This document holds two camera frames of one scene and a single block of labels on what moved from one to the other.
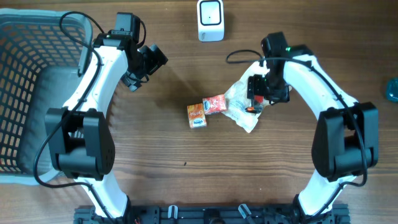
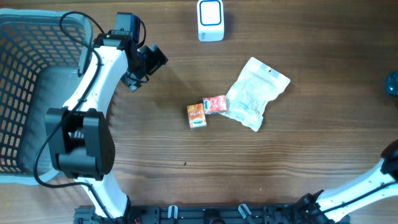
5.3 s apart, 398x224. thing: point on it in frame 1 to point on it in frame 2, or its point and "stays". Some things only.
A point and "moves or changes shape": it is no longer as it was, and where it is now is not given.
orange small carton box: (196, 116) stays
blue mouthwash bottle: (392, 89) moves or changes shape
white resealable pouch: (237, 101) stays
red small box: (216, 104) stays
